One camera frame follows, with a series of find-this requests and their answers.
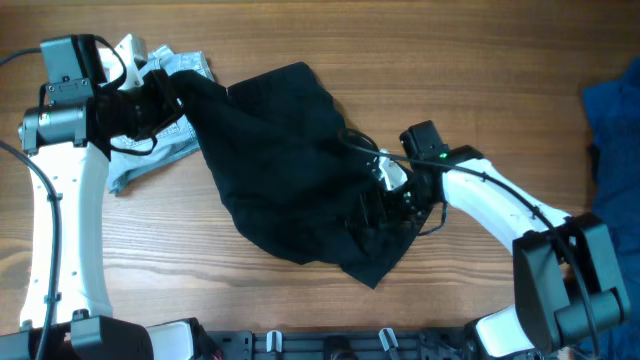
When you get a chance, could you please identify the folded light blue jeans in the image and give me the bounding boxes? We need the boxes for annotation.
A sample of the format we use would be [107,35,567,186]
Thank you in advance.
[106,45,214,195]

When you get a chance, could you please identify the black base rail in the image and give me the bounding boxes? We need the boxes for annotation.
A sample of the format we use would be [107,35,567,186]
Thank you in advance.
[208,327,494,360]

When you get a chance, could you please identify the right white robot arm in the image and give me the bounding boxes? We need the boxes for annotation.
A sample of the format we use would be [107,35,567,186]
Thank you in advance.
[365,121,632,359]

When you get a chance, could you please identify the black shorts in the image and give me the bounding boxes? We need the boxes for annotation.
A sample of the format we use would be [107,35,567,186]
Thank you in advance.
[170,62,425,287]

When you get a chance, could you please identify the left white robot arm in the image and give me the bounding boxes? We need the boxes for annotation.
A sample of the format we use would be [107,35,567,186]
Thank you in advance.
[1,34,199,359]

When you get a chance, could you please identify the blue clothes pile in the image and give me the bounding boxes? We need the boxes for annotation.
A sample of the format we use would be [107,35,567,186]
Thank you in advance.
[582,59,639,359]

